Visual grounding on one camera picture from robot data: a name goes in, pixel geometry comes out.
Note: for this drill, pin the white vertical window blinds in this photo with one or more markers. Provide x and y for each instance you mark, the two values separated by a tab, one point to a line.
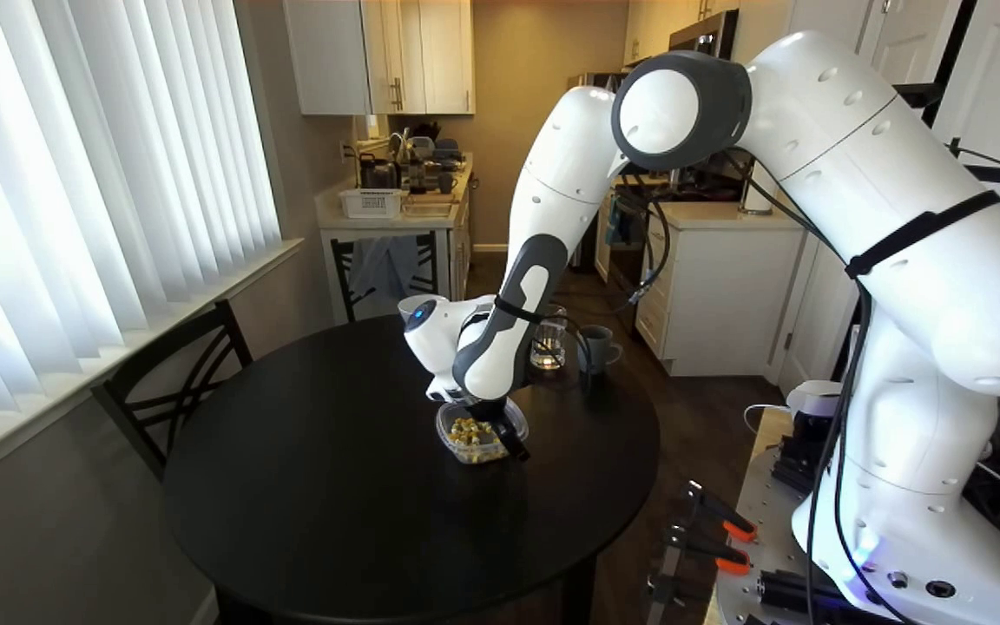
83	176

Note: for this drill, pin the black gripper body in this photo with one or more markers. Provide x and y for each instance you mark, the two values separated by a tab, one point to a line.
471	404

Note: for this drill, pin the yellow food pieces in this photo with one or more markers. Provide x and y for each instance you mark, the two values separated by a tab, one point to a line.
471	433

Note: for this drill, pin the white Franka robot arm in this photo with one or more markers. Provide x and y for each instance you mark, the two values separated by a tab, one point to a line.
905	290

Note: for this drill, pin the black chair back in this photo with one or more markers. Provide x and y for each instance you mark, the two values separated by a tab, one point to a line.
176	370

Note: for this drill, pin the clear plastic bowl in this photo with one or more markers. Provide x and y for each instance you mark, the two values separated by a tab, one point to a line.
450	437

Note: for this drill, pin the kitchen counter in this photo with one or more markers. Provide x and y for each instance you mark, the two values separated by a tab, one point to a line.
406	220

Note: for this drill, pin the white base cabinet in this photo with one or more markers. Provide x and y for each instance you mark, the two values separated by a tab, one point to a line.
713	290

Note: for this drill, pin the black microwave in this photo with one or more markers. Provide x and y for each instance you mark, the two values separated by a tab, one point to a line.
702	37

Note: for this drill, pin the dark mug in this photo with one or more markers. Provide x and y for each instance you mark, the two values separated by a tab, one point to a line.
595	350

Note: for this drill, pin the white plastic bin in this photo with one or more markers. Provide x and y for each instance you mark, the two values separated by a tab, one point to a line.
370	204

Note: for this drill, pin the black dining chair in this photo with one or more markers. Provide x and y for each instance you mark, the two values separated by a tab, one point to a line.
345	281

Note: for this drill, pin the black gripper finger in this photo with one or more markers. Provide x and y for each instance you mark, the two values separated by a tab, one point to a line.
511	439

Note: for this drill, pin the white upper kitchen cabinets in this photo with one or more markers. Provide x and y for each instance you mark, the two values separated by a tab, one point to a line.
381	53

